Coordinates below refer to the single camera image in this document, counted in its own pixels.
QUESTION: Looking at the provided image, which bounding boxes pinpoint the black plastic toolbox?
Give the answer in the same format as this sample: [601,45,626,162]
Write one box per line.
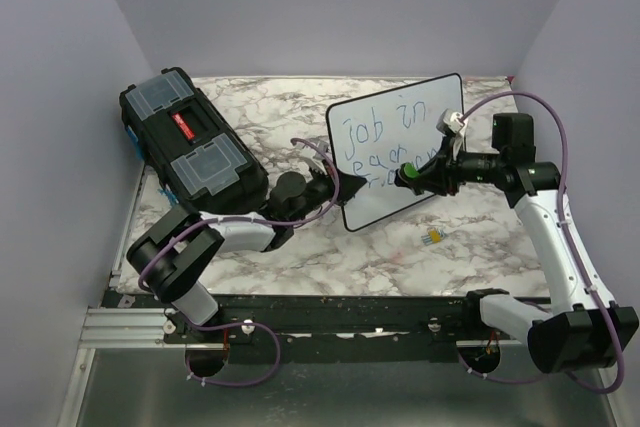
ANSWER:
[119,67,269,214]

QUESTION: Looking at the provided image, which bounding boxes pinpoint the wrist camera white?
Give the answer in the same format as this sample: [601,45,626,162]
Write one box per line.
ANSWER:
[296,139,329,173]
[436,109,467,160]

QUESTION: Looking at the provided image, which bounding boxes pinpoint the aluminium extrusion frame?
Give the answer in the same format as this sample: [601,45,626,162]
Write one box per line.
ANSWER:
[59,166,171,427]

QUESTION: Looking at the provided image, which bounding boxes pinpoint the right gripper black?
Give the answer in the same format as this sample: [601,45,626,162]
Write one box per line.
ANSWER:
[410,135,505,195]

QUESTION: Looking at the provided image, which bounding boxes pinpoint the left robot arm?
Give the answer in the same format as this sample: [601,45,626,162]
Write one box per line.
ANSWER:
[126,169,366,342]

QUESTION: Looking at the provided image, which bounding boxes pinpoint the white whiteboard black frame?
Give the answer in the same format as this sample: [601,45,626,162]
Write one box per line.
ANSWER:
[325,73,464,232]

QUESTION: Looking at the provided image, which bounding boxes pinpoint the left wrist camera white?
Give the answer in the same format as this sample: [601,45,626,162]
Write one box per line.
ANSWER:
[296,139,329,173]

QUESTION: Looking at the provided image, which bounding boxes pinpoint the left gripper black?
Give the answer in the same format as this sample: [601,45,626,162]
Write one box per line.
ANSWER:
[289,158,366,225]

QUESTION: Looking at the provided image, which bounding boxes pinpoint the yellow grey small connector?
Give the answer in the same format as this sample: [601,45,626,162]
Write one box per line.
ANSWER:
[421,228,446,246]

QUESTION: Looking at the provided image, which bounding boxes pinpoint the green black whiteboard eraser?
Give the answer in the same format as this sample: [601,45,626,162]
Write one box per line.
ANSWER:
[394,162,419,188]

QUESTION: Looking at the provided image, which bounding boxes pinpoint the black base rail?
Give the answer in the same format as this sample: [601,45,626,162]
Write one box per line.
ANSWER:
[101,290,508,364]

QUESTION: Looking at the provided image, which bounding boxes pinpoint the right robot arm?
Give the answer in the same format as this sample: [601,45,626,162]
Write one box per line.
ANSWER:
[394,111,639,374]

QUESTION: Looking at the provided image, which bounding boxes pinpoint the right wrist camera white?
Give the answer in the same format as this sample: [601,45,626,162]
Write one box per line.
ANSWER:
[436,109,467,160]

